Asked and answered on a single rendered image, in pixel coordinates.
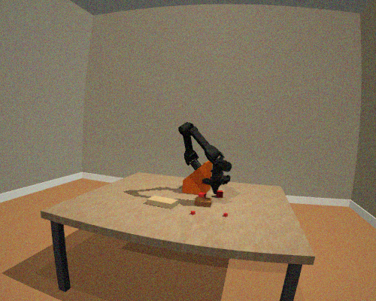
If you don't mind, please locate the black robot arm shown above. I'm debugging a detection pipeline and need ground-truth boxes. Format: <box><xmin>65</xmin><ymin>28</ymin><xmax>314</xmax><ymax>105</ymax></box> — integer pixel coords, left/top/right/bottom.
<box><xmin>178</xmin><ymin>122</ymin><xmax>232</xmax><ymax>184</ymax></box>

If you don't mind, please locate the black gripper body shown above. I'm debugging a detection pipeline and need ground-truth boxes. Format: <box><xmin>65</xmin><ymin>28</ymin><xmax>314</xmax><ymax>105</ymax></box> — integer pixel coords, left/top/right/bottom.
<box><xmin>202</xmin><ymin>169</ymin><xmax>223</xmax><ymax>185</ymax></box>

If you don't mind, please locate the pale yellow flat board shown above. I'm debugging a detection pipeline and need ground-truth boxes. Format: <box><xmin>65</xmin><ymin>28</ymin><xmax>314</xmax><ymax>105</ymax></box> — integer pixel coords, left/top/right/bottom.
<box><xmin>147</xmin><ymin>196</ymin><xmax>178</xmax><ymax>209</ymax></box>

